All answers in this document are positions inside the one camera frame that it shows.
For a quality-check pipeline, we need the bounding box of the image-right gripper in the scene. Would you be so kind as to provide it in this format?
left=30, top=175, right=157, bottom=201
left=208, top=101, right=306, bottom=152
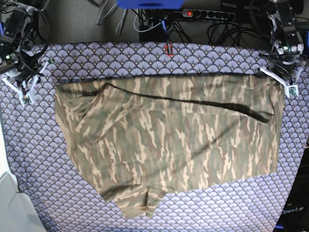
left=259, top=43, right=306, bottom=97

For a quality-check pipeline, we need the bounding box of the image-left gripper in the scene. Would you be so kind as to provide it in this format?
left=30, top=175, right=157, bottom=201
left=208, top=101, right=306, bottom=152
left=0, top=48, right=54, bottom=106

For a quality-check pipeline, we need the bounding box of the camouflage T-shirt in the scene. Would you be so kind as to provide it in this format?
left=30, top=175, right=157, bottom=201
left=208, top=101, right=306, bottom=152
left=55, top=75, right=285, bottom=218

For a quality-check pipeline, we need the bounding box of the image-right robot arm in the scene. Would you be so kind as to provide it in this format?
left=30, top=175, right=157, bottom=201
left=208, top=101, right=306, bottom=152
left=249, top=0, right=306, bottom=98

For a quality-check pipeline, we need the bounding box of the image-left robot arm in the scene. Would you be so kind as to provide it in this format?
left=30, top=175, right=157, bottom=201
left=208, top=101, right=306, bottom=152
left=0, top=0, right=53, bottom=106

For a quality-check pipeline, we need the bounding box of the white plastic bin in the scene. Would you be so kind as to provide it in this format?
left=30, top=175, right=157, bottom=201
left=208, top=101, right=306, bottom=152
left=0, top=125, right=46, bottom=232

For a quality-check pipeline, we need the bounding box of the black OpenArm box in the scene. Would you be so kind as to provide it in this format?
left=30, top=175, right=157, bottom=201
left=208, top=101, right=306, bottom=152
left=274, top=148, right=309, bottom=232

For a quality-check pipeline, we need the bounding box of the black power strip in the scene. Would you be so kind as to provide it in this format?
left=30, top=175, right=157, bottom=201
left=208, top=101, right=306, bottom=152
left=182, top=9, right=236, bottom=22

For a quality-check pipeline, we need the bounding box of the red black table clamp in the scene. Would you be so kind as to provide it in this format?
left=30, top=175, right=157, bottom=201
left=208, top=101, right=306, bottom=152
left=165, top=43, right=173, bottom=57

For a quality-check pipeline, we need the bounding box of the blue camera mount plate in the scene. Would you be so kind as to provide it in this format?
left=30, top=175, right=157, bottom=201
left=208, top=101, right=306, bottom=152
left=116, top=0, right=184, bottom=9

